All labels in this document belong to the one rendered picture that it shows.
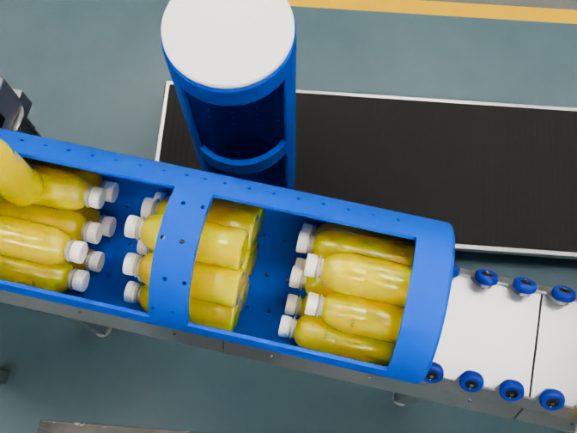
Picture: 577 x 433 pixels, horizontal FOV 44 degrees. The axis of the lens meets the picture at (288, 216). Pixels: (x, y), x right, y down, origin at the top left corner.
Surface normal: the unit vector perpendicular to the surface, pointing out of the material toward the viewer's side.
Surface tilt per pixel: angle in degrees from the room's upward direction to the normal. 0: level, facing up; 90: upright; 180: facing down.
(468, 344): 0
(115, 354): 0
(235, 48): 0
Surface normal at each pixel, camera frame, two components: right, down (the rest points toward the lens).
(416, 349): -0.16, 0.43
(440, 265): 0.04, -0.51
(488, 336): 0.00, -0.30
